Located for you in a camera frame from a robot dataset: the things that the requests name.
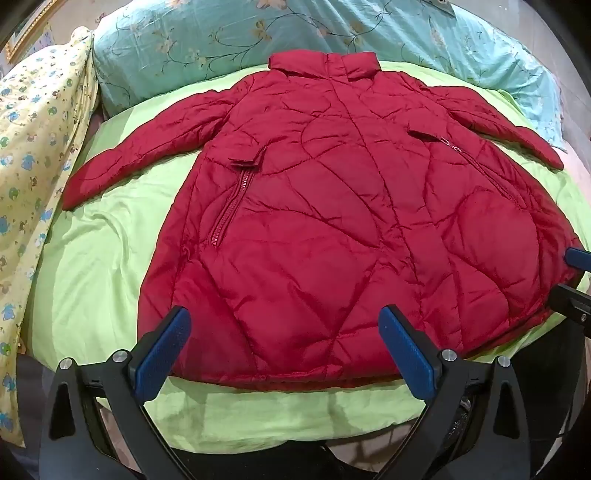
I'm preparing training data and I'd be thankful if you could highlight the gold picture frame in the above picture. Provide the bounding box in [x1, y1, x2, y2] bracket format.
[4, 17, 49, 62]

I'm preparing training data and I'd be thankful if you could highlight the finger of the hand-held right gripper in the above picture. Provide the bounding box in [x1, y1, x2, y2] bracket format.
[565, 247, 591, 274]
[549, 283, 591, 334]

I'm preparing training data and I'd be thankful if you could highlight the red quilted jacket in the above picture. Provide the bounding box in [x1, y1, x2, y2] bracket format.
[61, 51, 583, 392]

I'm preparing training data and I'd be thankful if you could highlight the yellow printed blanket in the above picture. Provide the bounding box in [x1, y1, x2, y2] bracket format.
[0, 25, 100, 448]

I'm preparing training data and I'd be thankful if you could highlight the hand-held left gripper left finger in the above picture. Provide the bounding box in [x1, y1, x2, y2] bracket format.
[39, 305, 195, 480]

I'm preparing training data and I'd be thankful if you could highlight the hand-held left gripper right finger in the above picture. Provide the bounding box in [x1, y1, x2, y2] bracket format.
[378, 304, 532, 480]

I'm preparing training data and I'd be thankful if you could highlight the teal floral quilt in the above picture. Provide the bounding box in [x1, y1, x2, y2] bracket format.
[92, 0, 565, 153]

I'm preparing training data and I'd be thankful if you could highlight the light green bed sheet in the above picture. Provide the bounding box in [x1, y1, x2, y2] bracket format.
[21, 62, 591, 462]

